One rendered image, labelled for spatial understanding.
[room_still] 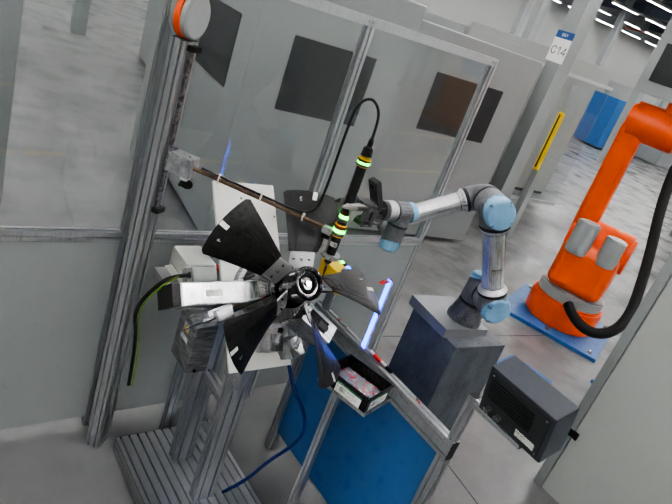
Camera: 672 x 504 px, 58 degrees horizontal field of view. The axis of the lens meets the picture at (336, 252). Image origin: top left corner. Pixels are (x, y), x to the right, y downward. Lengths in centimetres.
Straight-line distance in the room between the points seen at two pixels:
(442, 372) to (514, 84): 442
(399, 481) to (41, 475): 145
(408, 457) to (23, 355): 157
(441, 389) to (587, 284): 331
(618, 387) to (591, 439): 33
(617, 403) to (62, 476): 266
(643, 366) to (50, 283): 276
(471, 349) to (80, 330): 162
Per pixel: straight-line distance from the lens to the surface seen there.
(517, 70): 653
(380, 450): 253
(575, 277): 577
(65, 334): 274
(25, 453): 297
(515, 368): 202
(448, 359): 254
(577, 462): 371
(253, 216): 196
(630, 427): 352
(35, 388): 288
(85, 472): 291
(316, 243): 211
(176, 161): 222
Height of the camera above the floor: 211
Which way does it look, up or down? 22 degrees down
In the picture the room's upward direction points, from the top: 20 degrees clockwise
